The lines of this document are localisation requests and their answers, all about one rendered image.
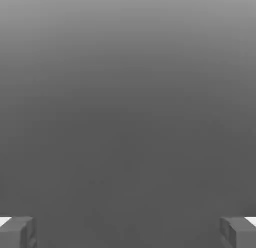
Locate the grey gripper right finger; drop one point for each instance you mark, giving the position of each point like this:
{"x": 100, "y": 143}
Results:
{"x": 243, "y": 234}

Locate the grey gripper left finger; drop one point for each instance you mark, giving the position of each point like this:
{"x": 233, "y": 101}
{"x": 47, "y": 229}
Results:
{"x": 14, "y": 233}

